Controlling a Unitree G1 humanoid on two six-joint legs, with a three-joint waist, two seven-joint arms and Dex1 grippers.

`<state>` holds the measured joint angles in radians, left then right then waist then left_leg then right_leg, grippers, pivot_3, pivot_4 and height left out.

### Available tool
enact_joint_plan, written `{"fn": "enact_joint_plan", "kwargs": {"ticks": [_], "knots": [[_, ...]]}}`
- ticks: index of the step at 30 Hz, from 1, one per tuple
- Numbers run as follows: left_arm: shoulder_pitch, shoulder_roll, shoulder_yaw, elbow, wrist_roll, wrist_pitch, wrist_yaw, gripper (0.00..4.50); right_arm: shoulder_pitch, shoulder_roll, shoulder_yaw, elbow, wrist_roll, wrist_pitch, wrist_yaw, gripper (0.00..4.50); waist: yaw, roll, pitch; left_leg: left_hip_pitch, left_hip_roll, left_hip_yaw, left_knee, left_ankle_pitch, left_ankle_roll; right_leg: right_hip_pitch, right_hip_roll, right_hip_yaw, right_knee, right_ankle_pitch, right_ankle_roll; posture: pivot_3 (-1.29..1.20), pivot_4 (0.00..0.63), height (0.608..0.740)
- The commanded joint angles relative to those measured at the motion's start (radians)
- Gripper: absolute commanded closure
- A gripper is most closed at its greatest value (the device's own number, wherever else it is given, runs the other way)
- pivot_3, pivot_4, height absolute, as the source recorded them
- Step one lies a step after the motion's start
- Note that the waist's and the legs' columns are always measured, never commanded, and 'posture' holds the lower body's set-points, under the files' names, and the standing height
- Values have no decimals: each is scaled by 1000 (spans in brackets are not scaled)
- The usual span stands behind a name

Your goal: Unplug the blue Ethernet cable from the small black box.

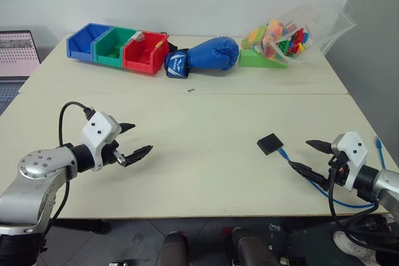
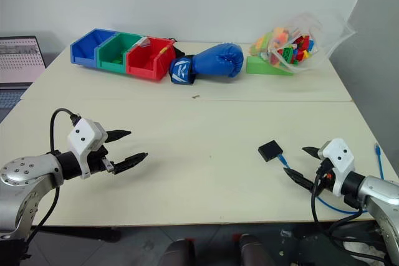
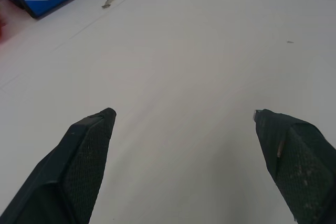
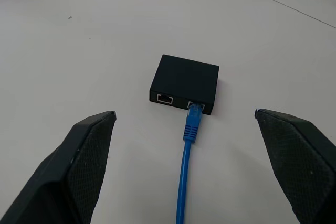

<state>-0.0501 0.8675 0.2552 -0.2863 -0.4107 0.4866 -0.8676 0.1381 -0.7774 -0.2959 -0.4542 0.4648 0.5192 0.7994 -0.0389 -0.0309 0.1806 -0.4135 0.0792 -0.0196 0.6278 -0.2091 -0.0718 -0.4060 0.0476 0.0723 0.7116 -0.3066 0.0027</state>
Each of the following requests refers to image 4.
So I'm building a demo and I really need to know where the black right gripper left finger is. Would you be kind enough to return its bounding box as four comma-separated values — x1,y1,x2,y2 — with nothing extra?
0,110,118,224

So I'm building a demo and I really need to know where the black network switch box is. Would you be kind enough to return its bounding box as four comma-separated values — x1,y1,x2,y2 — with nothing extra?
149,54,220,116

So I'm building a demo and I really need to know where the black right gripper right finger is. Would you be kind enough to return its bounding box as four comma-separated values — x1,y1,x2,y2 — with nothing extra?
254,108,336,224

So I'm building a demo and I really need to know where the blue Ethernet cable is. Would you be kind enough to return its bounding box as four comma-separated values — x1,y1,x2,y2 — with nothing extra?
175,102,205,224

